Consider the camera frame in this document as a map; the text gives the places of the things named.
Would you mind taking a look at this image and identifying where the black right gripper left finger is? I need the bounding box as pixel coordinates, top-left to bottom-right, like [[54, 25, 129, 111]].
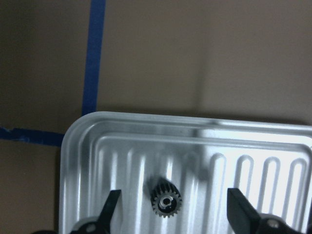
[[70, 190, 121, 234]]

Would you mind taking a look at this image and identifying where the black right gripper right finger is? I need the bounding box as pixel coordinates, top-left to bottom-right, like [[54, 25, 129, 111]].
[[227, 188, 299, 234]]

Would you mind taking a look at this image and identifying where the black bearing gear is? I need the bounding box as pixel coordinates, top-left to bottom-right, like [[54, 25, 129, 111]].
[[147, 177, 183, 218]]

